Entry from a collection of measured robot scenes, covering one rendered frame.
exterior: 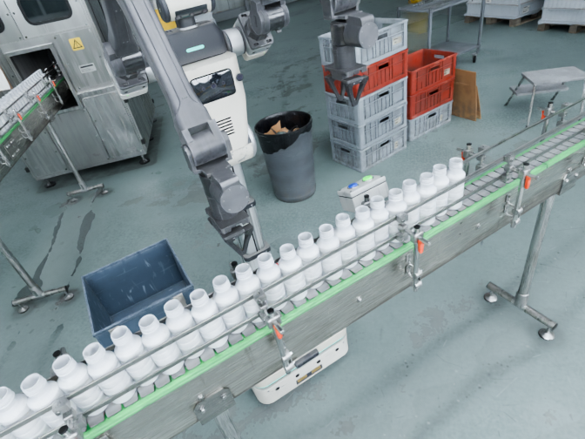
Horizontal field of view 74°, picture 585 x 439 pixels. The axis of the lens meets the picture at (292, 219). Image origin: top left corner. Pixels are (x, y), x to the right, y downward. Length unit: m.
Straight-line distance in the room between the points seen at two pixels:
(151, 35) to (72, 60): 3.63
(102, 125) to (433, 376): 3.81
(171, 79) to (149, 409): 0.72
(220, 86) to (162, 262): 0.69
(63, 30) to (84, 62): 0.29
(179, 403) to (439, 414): 1.26
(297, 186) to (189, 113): 2.43
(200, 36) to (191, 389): 1.05
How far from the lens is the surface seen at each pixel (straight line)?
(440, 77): 4.08
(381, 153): 3.64
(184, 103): 0.76
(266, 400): 1.99
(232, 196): 0.71
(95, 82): 4.43
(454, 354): 2.18
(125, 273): 1.57
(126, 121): 4.50
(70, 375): 0.96
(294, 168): 3.04
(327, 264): 1.05
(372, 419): 1.98
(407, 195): 1.16
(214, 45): 1.43
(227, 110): 1.39
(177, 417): 1.10
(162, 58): 0.79
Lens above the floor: 1.78
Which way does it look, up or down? 36 degrees down
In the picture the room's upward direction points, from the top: 12 degrees counter-clockwise
